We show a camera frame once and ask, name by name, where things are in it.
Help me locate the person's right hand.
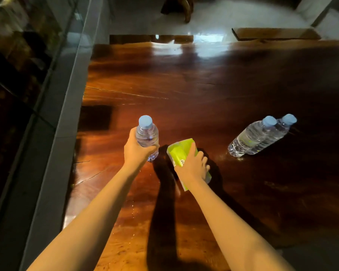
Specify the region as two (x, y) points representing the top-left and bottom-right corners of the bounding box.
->
(174, 142), (211, 186)

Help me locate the glass railing panel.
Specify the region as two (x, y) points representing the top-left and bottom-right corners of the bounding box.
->
(0, 0), (94, 240)

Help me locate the green tissue packet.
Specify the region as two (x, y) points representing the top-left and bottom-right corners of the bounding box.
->
(167, 138), (212, 192)

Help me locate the dark wooden bench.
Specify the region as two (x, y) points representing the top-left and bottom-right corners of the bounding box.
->
(110, 34), (194, 45)

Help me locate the person's left hand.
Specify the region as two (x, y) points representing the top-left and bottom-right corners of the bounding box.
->
(124, 127), (158, 173)

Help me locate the carved wooden stool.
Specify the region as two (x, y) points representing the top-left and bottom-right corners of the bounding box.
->
(160, 0), (199, 24)

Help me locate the clear water bottle blue cap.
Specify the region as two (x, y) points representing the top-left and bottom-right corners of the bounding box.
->
(136, 115), (159, 162)
(250, 113), (298, 155)
(228, 116), (277, 158)

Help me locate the person's left forearm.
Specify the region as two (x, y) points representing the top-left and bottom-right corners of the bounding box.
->
(27, 162), (142, 271)

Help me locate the person's right forearm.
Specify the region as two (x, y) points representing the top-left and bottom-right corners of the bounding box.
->
(184, 178), (295, 271)

